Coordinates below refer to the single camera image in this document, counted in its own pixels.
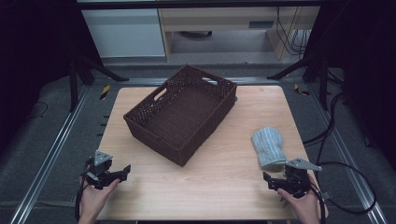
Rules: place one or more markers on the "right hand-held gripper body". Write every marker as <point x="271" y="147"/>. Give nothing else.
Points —
<point x="295" y="183"/>

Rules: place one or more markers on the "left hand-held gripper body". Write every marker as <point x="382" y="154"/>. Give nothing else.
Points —
<point x="101" y="174"/>

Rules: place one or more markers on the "light blue striped cloth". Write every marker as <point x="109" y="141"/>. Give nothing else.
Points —
<point x="268" y="146"/>

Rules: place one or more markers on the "brown woven basket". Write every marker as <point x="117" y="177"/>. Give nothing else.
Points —
<point x="186" y="121"/>

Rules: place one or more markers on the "person's right hand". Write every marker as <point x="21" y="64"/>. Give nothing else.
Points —
<point x="306" y="208"/>

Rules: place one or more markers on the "person's left hand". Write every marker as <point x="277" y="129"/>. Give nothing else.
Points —
<point x="91" y="202"/>

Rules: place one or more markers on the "yellow black tape strip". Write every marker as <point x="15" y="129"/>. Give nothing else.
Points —
<point x="105" y="92"/>
<point x="301" y="90"/>

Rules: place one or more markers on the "grey round table grommet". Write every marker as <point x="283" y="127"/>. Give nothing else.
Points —
<point x="235" y="99"/>

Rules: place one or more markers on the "black metal stand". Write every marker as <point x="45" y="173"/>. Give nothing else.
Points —
<point x="73" y="87"/>
<point x="323" y="84"/>

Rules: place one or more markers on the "dark curtain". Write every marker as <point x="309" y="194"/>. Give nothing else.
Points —
<point x="31" y="62"/>
<point x="367" y="62"/>

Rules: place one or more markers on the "white cabinet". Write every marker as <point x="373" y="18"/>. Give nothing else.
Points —
<point x="124" y="31"/>

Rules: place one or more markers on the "grey table bracket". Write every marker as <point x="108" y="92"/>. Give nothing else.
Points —
<point x="327" y="195"/>

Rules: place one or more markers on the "aluminium floor rail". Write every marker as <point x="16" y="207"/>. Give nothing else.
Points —
<point x="49" y="155"/>
<point x="348" y="149"/>
<point x="143" y="81"/>

